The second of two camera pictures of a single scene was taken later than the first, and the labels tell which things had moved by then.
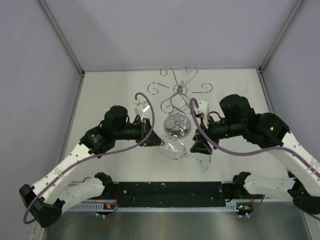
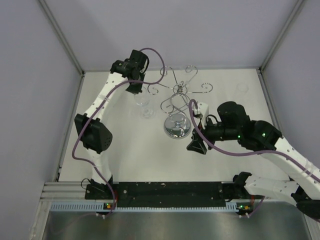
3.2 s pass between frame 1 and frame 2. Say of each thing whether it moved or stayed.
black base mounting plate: stayed
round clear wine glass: moved
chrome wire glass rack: stayed
